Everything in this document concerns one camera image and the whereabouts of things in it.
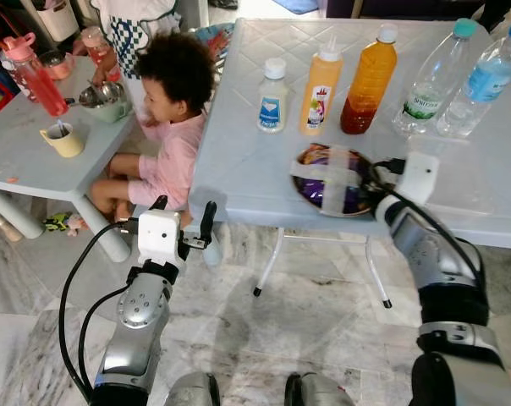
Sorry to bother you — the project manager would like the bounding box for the pink cup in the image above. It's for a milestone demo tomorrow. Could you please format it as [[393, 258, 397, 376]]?
[[40, 51, 76, 81]]

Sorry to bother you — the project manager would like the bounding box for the pink translucent bottle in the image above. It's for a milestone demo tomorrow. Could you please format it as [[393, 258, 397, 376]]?
[[80, 25, 121, 84]]

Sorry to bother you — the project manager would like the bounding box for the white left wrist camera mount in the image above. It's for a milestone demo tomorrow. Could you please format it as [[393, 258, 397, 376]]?
[[137, 209, 184, 265]]

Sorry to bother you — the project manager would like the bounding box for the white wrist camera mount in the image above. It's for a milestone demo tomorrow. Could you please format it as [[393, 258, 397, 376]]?
[[399, 151, 442, 206], [137, 209, 184, 265]]

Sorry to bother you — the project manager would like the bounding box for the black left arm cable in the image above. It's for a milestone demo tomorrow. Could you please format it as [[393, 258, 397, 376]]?
[[76, 285, 129, 397], [58, 220, 142, 403]]

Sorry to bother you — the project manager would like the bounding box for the small white bottle blue label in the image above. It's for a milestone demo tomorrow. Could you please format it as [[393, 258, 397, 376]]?
[[257, 58, 290, 134]]

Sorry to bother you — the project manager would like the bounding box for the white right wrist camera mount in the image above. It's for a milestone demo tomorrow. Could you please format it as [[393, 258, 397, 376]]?
[[399, 151, 442, 206]]

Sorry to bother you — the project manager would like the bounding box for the person in checked clothes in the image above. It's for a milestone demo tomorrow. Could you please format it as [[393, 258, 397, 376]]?
[[91, 0, 182, 81]]

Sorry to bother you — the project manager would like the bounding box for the metal bowl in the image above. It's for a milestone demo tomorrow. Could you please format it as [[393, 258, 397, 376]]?
[[76, 80, 128, 108]]

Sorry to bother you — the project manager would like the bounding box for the pale green bowl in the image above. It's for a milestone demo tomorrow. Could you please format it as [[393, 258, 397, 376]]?
[[91, 97, 134, 124]]

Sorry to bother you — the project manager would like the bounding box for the large grey folding table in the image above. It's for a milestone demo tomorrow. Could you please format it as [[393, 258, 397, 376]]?
[[188, 19, 511, 310]]

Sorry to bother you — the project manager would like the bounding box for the yellow mug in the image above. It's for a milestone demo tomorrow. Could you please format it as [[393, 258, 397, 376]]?
[[40, 123, 85, 159]]

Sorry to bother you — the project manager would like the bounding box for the silver robot leg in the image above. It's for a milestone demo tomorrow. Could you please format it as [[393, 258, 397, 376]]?
[[285, 372, 358, 406], [164, 372, 221, 406]]

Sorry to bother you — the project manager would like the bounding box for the orange juice bottle white cap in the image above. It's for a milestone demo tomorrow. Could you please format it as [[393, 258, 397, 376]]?
[[340, 24, 398, 135]]

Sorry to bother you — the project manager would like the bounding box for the child in pink clothes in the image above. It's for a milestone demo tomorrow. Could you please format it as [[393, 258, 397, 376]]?
[[88, 32, 218, 225]]

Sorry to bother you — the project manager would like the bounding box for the clear water bottle green label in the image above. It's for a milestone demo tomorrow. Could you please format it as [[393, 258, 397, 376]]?
[[393, 19, 478, 138]]

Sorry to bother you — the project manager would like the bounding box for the green yellow toy figure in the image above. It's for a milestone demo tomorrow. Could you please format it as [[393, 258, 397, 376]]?
[[42, 211, 89, 236]]

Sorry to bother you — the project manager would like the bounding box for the red drinking bottle pink lid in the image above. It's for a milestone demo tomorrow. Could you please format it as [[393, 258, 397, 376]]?
[[2, 34, 70, 118]]

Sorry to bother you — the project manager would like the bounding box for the silver right robot leg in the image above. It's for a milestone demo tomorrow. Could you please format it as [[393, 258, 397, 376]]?
[[285, 372, 358, 406]]

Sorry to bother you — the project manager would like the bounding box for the yellow squeeze bottle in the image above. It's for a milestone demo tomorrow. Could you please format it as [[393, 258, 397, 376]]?
[[299, 42, 344, 137]]

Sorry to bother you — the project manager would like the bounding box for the silver left robot leg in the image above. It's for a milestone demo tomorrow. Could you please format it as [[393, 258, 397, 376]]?
[[164, 372, 221, 406]]

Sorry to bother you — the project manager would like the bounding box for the small pale blue plastic table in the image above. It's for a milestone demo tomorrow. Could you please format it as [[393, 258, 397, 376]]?
[[0, 55, 146, 263]]

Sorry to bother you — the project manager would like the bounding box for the clear water bottle blue label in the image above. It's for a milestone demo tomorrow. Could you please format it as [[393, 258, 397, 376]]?
[[436, 21, 511, 139]]

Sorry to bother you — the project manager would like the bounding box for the covered plate purple food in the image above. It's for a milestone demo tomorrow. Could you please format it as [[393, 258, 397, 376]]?
[[292, 142, 385, 218]]

